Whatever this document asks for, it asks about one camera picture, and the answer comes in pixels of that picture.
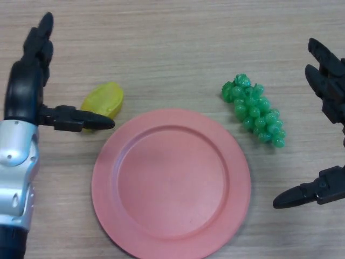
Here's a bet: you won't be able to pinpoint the yellow starfruit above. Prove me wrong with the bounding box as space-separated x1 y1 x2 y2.
80 82 125 134

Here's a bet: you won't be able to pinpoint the pink round plate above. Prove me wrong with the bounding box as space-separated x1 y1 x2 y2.
91 108 252 259

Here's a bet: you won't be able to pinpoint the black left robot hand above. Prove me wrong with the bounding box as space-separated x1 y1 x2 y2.
4 11 116 133

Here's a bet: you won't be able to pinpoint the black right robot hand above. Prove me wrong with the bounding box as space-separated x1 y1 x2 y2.
272 37 345 209

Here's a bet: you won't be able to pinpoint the green grape bunch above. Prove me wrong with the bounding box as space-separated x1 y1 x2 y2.
221 73 286 148

